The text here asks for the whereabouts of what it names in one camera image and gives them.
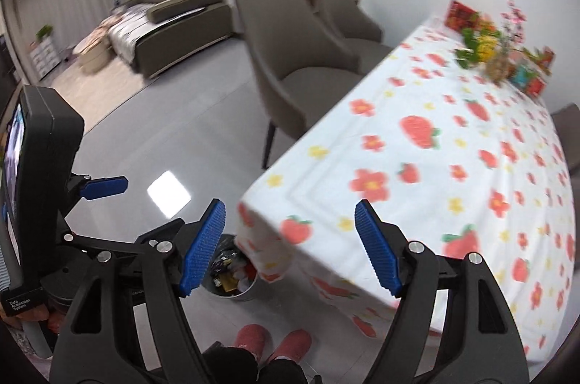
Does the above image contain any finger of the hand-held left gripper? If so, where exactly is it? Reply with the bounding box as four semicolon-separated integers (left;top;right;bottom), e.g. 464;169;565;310
62;175;129;227
63;218;184;262

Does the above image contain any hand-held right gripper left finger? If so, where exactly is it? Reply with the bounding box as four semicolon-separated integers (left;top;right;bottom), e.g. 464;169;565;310
47;197;227;384

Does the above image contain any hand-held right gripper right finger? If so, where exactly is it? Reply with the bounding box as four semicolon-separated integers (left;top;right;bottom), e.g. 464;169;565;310
354;199;531;384

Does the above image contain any metal trash bin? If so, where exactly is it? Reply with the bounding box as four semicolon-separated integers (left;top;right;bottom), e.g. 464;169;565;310
202;234;259;303

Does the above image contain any person's left hand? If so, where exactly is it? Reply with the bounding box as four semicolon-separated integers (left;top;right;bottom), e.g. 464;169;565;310
0;303;51;337

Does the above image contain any pink slipper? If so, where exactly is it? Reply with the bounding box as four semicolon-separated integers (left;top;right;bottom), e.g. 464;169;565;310
236;324;271;360
267;330;312;362

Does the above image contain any white drawer cabinet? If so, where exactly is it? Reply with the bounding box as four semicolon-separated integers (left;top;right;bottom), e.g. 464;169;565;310
29;35;59;79

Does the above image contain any round white stool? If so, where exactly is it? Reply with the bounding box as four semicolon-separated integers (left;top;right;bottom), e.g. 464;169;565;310
75;33;112;72

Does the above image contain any striped blanket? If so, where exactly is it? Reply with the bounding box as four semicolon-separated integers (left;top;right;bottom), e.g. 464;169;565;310
108;1;157;59

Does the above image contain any grey-brown sofa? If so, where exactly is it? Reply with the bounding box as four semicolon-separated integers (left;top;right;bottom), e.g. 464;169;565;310
136;0;234;79

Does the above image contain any grey-brown dining chair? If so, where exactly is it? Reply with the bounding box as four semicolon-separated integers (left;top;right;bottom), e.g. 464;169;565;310
550;103;580;176
233;0;363;170
312;0;395;59

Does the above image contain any clear glass vase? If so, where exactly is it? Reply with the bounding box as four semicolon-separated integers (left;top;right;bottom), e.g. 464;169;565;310
485;49;513;83

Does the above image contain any glass vase with plants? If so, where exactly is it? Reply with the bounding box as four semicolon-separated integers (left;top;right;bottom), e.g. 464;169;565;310
454;26;504;70

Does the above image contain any jar of blue candies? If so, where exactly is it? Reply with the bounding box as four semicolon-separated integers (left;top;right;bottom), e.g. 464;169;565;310
512;62;538;88

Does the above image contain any red label candy jar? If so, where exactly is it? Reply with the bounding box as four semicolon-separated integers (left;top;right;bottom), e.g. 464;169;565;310
528;74;550;97

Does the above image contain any red gift box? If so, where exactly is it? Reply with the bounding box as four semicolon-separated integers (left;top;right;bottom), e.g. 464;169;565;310
446;0;481;32

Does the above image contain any red drink can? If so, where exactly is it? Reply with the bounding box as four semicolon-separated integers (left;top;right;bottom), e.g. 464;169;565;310
537;46;556;70

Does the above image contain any pink artificial flower branch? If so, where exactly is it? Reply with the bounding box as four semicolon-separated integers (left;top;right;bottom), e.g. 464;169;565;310
501;0;529;50

